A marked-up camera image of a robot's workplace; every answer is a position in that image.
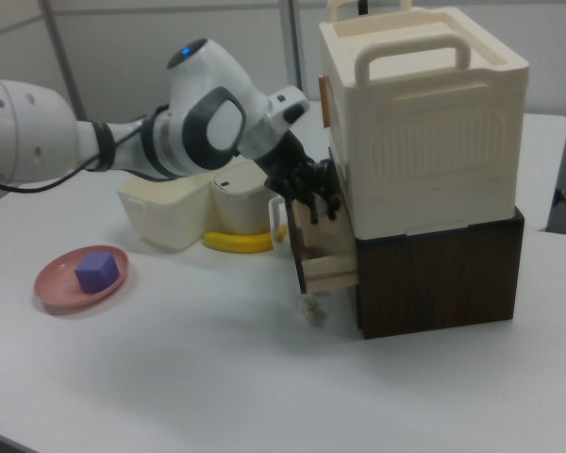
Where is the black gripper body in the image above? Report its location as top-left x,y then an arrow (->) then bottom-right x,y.
256,130 -> 332,203

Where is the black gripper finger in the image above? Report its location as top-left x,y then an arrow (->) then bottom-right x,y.
322,180 -> 343,221
301,185 -> 324,225

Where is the light wooden drawer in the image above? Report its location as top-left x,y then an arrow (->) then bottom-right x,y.
285,193 -> 359,296

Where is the yellow toy banana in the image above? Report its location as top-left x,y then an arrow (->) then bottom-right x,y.
202,224 -> 288,255

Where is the small crumpled white toy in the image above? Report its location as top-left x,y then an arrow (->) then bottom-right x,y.
297,294 -> 325,327

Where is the white lidded pot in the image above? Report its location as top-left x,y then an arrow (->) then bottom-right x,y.
210,161 -> 284,236

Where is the copper box latch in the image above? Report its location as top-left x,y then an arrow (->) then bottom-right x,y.
318,75 -> 332,128

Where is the cream plastic storage box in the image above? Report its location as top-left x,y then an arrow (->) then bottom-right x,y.
318,0 -> 531,240

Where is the dark wood cabinet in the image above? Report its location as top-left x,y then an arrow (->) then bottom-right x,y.
327,145 -> 525,341

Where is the cream rectangular container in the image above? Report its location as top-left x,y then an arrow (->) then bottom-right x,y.
116,175 -> 216,254

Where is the purple cube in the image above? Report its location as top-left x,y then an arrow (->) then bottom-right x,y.
74,252 -> 121,294

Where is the pink plate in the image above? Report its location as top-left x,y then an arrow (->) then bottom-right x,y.
32,243 -> 132,316

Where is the white drawer handle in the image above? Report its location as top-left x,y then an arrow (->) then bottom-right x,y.
267,195 -> 289,246

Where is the cream box carry handle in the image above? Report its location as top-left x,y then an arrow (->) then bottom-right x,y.
356,33 -> 472,86

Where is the black power cable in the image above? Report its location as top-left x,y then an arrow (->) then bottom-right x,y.
552,187 -> 566,235

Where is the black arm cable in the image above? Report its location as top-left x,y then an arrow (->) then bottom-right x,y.
0,106 -> 171,193

